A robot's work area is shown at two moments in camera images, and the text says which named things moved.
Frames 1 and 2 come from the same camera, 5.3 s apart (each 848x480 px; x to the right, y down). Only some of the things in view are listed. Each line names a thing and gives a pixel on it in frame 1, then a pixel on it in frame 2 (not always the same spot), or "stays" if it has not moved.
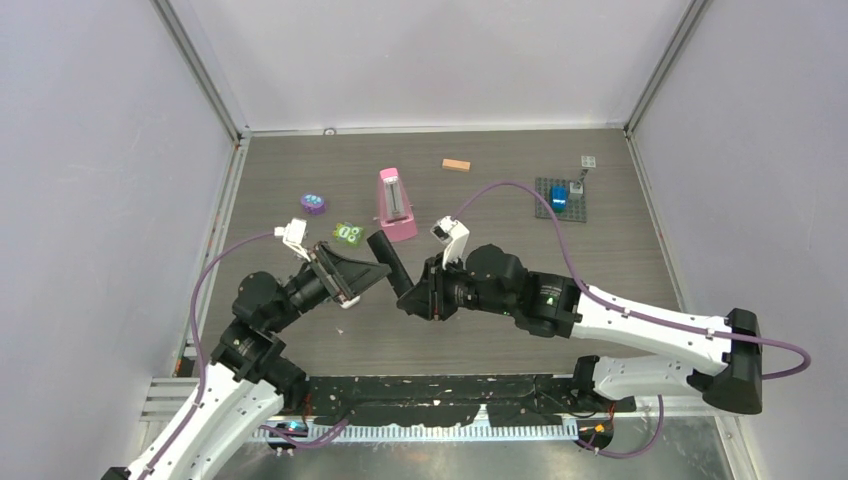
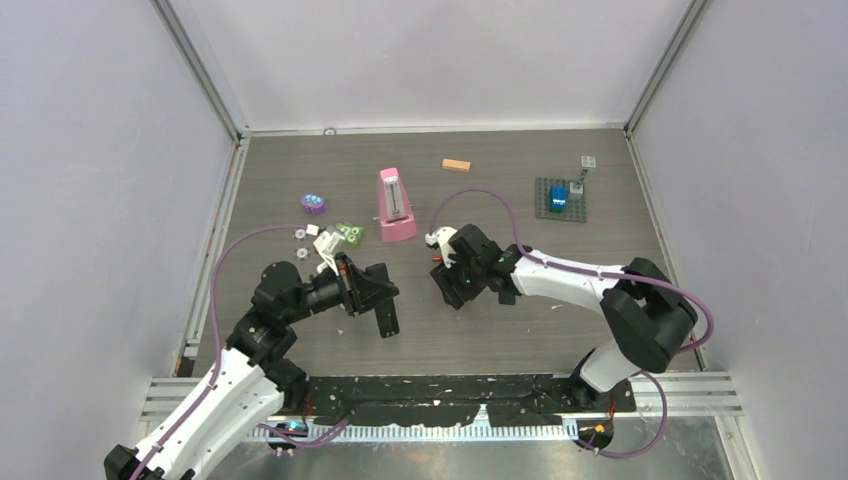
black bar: x=387 y=256 to x=387 y=318
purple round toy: x=313 y=204 stays
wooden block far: x=456 y=165 stays
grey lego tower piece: x=576 y=188 stays
